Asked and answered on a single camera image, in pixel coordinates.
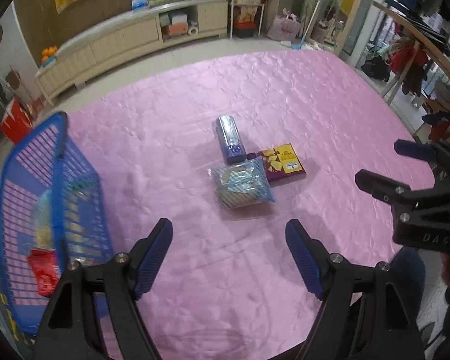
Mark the red yellow snack pouch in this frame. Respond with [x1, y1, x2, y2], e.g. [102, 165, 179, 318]
[27, 250, 61, 297]

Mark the purple yellow snack box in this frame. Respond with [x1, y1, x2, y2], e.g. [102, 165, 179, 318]
[246, 143, 306, 183]

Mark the blue plastic basket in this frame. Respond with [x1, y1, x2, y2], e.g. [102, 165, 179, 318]
[0, 111, 114, 336]

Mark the pink quilted tablecloth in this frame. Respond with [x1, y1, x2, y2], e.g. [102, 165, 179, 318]
[51, 51, 433, 359]

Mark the pink gift bag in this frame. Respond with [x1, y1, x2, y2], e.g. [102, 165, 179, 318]
[266, 8, 302, 41]

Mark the red paper bag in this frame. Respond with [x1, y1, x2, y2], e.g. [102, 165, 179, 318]
[0, 97, 33, 145]

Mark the cream tv cabinet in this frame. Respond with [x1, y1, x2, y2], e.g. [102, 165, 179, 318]
[34, 0, 228, 102]

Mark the white metal shelf rack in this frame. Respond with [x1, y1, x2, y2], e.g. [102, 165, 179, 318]
[228, 0, 267, 39]

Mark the bowl of oranges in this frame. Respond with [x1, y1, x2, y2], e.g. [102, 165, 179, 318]
[40, 46, 57, 66]

